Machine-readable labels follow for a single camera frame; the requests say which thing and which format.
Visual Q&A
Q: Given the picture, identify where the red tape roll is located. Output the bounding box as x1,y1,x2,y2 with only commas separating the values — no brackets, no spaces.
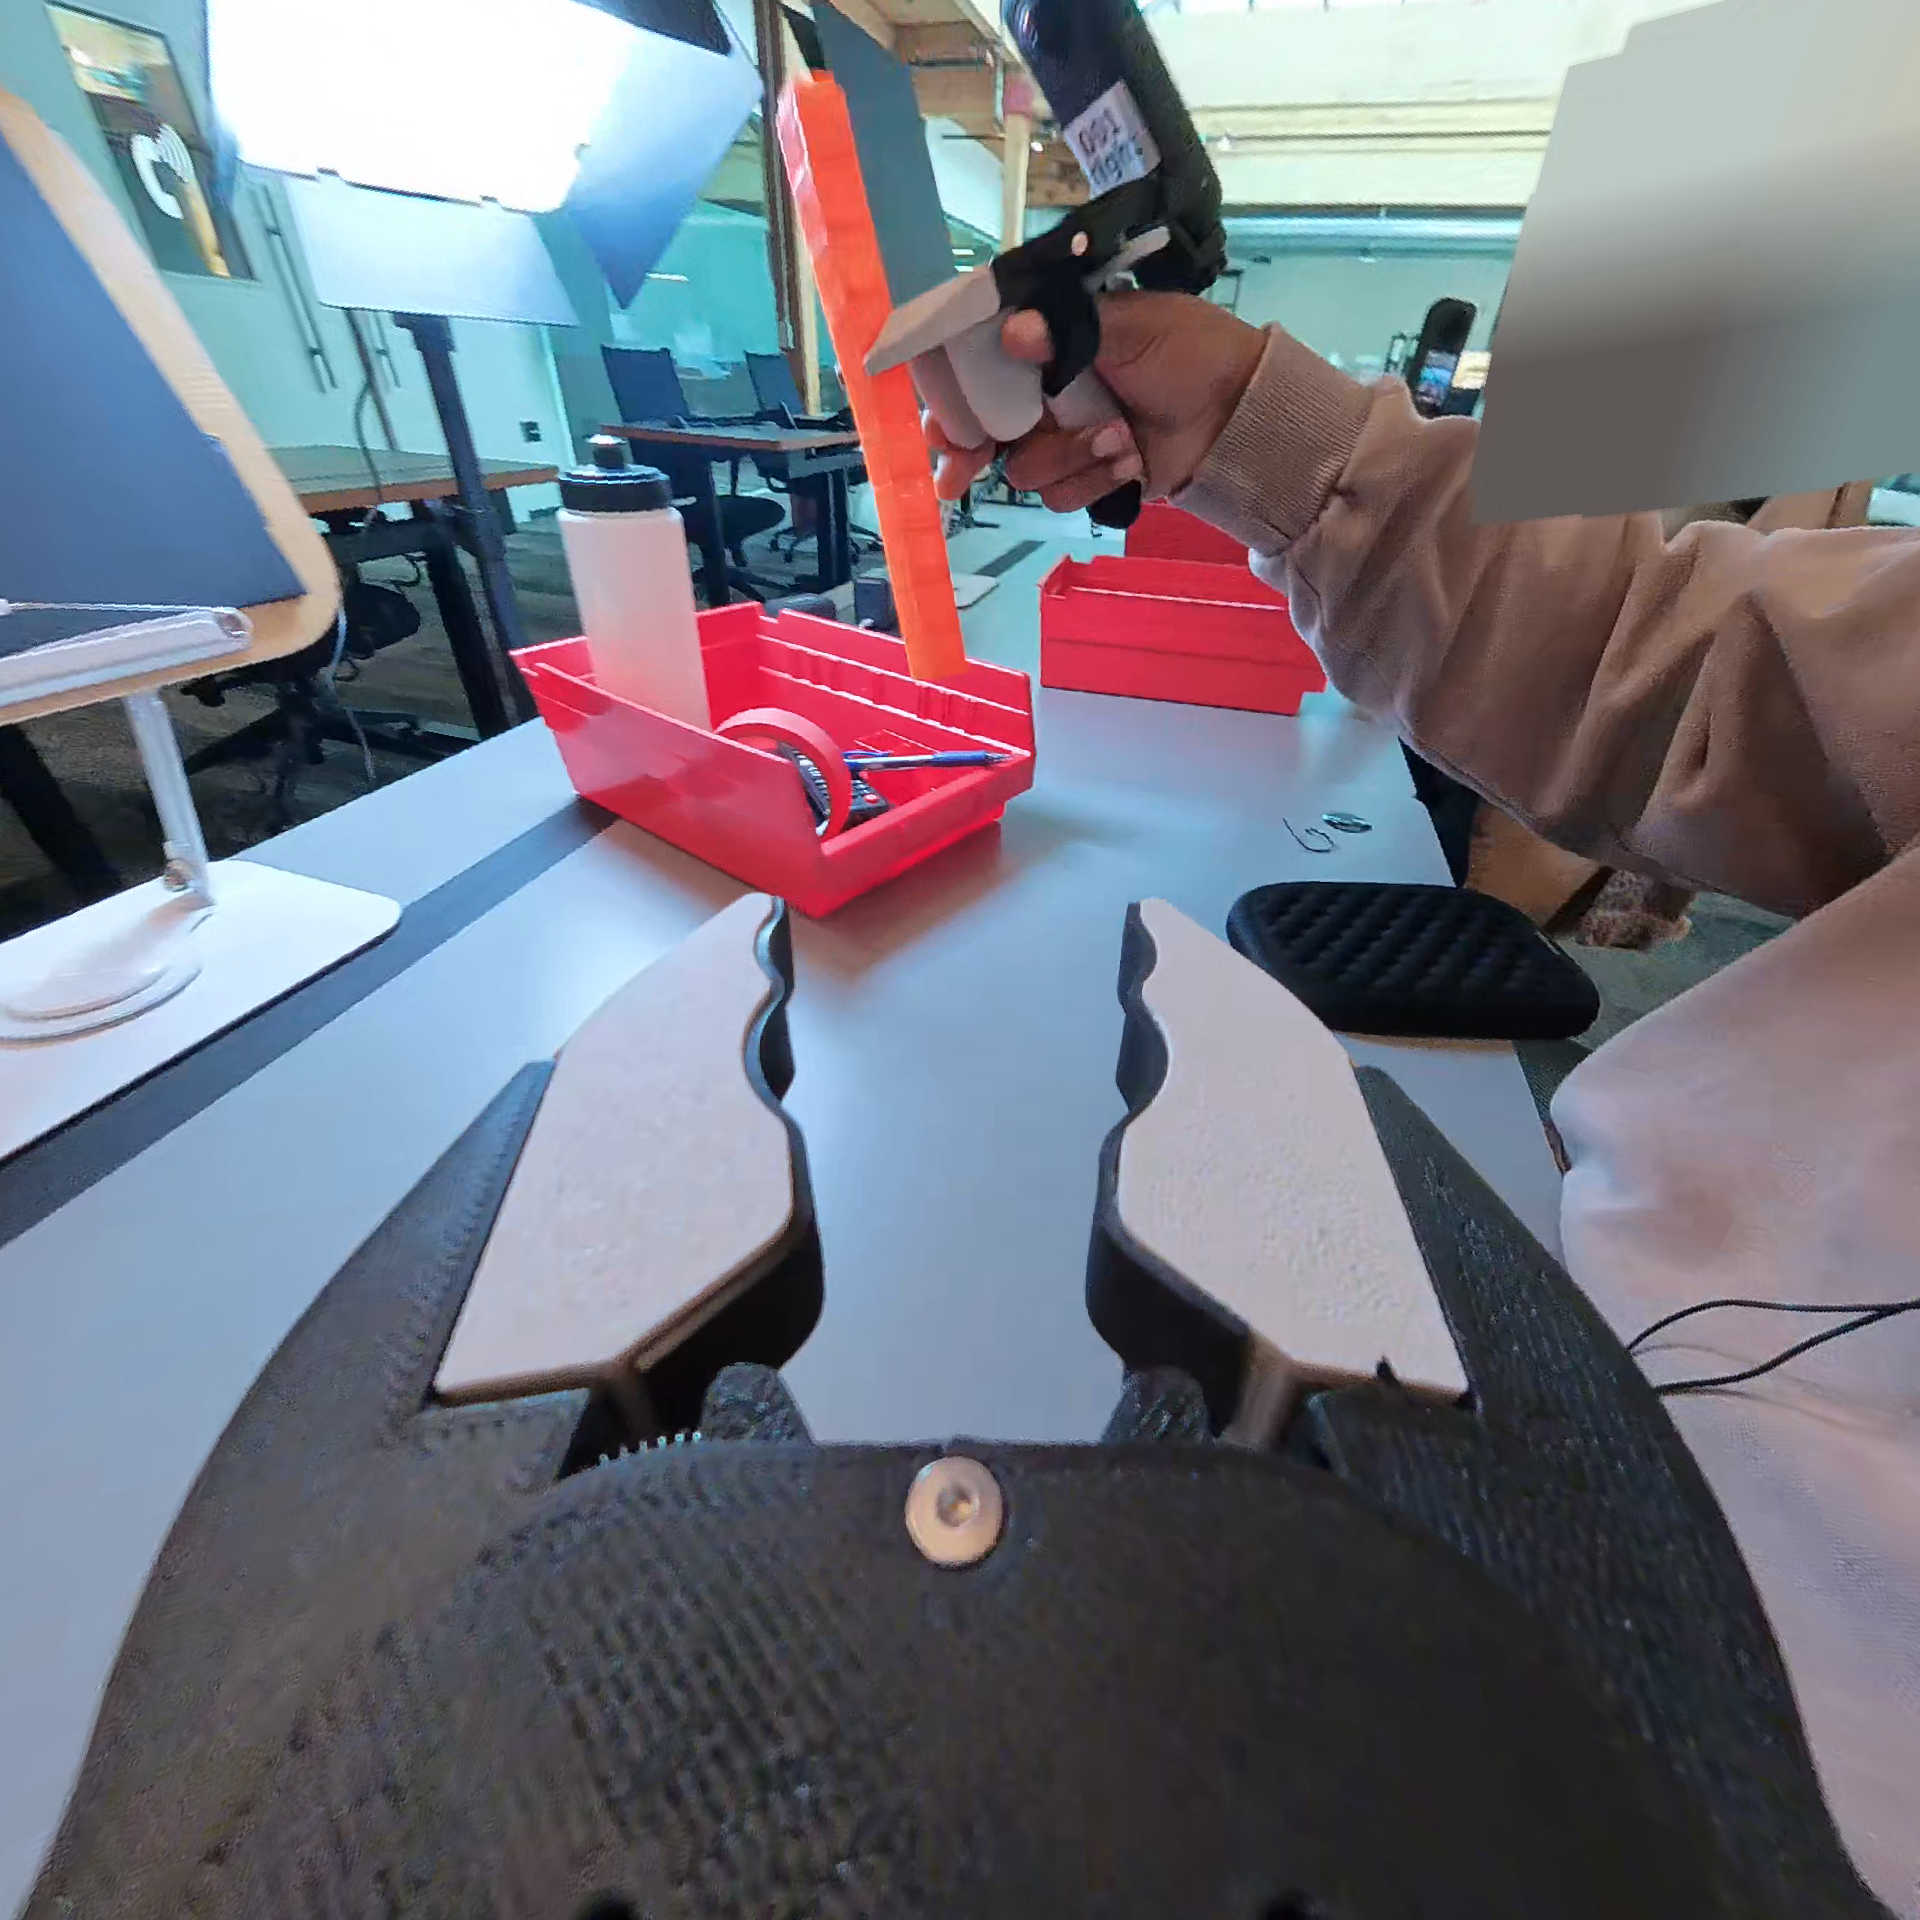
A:
716,705,861,845

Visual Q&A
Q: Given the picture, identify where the white bottle with black cap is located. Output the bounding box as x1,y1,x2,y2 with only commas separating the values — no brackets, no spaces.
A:
558,435,716,730

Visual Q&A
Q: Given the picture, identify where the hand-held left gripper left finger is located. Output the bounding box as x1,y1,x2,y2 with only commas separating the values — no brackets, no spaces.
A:
433,890,827,1449

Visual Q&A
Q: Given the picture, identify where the thin black cord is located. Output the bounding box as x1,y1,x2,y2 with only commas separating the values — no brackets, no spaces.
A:
1626,1296,1920,1390

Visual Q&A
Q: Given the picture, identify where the black light stand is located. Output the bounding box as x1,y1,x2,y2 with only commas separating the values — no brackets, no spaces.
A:
394,310,523,740

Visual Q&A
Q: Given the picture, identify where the studio light panel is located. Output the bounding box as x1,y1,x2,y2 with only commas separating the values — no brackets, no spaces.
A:
204,0,771,325

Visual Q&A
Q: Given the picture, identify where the white tablet stand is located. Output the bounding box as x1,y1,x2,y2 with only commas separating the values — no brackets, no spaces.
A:
0,600,407,1165

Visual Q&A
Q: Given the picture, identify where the person's torso in pale sweater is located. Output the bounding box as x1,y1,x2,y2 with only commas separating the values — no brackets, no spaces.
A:
1548,886,1920,1920

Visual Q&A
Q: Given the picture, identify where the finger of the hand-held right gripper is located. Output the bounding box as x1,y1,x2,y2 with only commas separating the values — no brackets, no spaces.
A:
863,275,1004,376

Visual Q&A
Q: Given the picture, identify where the wooden office desk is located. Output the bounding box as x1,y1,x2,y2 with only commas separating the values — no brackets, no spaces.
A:
274,443,564,740

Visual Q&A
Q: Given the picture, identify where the tall orange block tower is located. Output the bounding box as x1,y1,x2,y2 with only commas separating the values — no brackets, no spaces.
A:
774,69,968,680

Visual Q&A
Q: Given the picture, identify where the person's right hand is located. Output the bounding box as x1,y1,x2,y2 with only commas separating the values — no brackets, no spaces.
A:
920,285,1278,519

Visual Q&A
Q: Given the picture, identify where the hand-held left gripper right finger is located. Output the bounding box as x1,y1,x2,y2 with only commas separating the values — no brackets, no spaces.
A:
1086,896,1474,1446

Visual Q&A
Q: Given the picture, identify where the black camera device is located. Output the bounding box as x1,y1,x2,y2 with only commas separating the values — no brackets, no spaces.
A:
1397,293,1484,426

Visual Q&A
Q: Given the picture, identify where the red plastic bin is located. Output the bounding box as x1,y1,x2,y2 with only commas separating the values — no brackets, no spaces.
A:
1037,555,1331,717
510,600,1040,920
1123,500,1258,566

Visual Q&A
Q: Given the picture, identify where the dark board with wooden edge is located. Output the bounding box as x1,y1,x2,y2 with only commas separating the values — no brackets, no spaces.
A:
0,87,347,663

